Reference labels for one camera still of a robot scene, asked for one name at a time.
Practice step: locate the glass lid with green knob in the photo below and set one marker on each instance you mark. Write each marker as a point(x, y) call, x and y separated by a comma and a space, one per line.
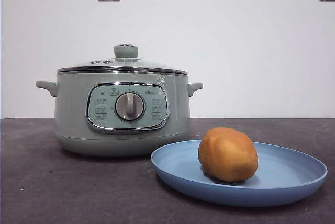
point(123, 64)

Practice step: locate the brown potato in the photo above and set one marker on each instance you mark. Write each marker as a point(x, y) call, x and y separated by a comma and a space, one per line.
point(227, 153)

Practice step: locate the sage green electric steamer pot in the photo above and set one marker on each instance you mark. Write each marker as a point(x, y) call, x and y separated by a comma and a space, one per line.
point(73, 119)

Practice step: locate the blue round plate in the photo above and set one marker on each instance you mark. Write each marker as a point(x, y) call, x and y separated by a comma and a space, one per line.
point(288, 177)

